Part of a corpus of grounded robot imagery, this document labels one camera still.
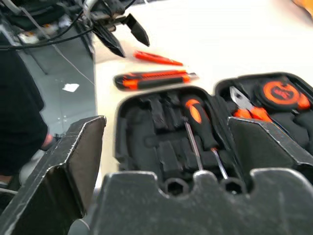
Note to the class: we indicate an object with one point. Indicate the blurred orange object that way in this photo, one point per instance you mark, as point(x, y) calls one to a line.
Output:
point(304, 5)

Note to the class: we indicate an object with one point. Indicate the black orange tape measure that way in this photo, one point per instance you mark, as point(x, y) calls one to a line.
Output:
point(278, 93)

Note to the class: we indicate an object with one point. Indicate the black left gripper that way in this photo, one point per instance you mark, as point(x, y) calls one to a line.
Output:
point(110, 12)

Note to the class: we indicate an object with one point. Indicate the white paper scrap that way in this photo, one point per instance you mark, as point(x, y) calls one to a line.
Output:
point(71, 86)

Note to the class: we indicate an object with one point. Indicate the slim steel shaft screwdriver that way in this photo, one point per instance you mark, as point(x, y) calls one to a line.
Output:
point(192, 142)

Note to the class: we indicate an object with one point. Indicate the black plastic tool case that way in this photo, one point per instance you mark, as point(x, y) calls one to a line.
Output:
point(151, 137)

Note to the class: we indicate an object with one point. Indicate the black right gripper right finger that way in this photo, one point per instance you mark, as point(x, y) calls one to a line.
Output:
point(259, 144)

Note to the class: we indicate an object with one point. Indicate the person in black clothes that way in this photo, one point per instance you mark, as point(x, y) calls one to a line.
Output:
point(17, 110)

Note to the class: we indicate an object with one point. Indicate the orange tester pen screwdriver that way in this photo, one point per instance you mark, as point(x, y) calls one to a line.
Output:
point(156, 58)

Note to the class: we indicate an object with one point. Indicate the orange black utility knife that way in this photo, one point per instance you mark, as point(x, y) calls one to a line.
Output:
point(151, 79)

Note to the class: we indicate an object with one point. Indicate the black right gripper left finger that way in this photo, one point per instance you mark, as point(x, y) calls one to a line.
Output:
point(49, 181)

